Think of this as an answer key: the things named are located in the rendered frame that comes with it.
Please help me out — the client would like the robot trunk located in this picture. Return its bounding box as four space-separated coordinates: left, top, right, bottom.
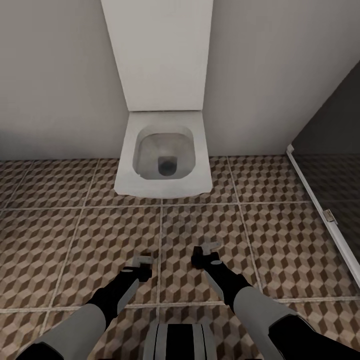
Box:
143 324 217 360

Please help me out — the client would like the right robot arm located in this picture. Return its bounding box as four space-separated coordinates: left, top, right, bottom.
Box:
191 241 360 360

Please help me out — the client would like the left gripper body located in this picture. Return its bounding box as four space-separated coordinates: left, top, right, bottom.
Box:
123 266 149 282

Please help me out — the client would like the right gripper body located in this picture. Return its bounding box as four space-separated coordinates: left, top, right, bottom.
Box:
192 252 221 270

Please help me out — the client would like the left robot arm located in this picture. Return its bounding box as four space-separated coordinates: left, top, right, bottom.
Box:
13 255 155 360

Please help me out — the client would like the mousetrap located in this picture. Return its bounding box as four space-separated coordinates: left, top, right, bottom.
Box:
192 246 203 257
140 252 151 270

